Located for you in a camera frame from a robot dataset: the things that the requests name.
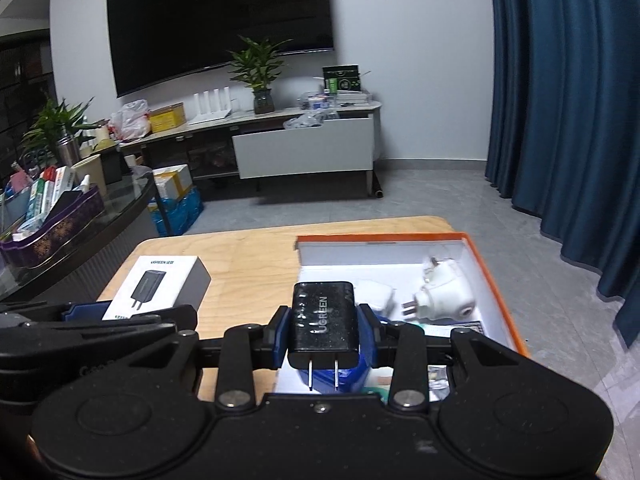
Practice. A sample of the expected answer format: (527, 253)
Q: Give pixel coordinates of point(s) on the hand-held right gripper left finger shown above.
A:
(282, 332)

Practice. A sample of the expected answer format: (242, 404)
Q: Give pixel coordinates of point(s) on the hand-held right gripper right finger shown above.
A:
(367, 332)

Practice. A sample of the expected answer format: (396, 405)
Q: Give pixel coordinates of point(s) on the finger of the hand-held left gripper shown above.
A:
(150, 322)
(82, 311)

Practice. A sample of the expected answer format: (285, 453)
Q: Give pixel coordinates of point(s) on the white wall charger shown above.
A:
(377, 295)

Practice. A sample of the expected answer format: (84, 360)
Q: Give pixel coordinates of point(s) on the black wall charger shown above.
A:
(322, 320)

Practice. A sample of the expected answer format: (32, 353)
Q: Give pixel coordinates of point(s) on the white charger packaging box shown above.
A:
(160, 280)

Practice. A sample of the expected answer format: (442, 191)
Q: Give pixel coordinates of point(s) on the blue cartoon tin box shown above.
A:
(350, 377)

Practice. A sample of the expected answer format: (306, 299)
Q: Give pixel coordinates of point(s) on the orange white cardboard box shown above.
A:
(350, 260)

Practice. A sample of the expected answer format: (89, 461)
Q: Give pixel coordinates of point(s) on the white plug-in device clear cap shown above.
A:
(445, 297)

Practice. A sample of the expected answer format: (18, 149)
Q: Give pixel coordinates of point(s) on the purple patterned tray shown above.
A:
(60, 237)

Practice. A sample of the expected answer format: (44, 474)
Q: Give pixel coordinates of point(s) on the dark glass side table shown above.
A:
(117, 230)

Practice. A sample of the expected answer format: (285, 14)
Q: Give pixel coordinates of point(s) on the blue bottled water pack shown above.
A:
(177, 212)

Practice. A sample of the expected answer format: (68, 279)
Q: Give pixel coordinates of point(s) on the teal medicine box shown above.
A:
(36, 202)

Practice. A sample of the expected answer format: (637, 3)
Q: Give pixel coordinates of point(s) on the white red medicine box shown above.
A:
(48, 192)

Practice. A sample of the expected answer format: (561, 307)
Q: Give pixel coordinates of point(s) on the white orange medicine box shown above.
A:
(64, 185)

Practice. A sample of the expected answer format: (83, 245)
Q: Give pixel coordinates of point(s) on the cream plastic cup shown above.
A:
(92, 172)

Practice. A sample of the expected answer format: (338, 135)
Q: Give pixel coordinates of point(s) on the white yellow carton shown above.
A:
(172, 180)

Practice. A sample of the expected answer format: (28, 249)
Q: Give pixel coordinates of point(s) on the white tv cabinet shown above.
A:
(305, 152)

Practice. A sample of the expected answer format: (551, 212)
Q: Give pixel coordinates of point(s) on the leafy green plant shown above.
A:
(55, 120)

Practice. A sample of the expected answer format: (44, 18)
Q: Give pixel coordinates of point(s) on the white plastic bag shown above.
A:
(130, 120)

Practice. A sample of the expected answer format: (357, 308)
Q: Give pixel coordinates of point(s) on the yellow box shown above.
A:
(167, 119)

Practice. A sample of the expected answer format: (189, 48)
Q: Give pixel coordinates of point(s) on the white router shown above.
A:
(212, 107)

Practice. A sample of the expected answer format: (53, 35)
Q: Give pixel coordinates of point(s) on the pile of plastic packets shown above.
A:
(320, 110)

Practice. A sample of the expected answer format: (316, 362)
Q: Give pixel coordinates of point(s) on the black green box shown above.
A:
(341, 79)

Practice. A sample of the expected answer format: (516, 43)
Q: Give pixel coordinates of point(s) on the potted plant in dark pot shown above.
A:
(260, 70)

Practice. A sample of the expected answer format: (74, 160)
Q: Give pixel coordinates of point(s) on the blue curtain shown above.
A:
(565, 110)

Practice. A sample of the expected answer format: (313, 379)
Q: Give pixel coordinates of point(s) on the black television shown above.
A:
(215, 20)

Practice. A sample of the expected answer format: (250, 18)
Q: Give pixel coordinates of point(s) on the dark wall shelf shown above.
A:
(25, 85)

